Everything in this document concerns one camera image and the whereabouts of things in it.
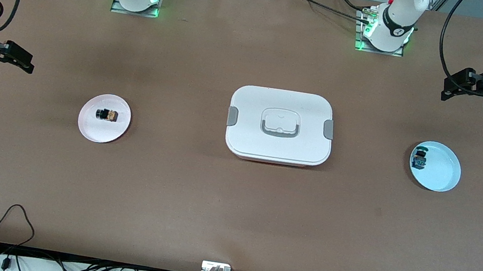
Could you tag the white lunch box grey clips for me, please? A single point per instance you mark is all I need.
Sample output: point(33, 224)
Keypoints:
point(250, 108)

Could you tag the light blue round plate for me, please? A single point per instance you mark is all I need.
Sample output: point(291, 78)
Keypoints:
point(442, 169)

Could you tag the pink round plate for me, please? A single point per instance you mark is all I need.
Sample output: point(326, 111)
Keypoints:
point(95, 130)

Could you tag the blue push button switch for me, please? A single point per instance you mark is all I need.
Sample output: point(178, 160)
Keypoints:
point(418, 159)

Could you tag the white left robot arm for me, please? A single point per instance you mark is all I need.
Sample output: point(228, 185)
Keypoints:
point(396, 29)

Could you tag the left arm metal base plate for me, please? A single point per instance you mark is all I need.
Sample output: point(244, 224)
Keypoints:
point(359, 46)

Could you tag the orange push button switch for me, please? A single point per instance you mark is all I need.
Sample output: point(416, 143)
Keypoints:
point(108, 115)

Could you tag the white metal bracket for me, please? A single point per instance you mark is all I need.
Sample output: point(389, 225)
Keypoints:
point(208, 267)

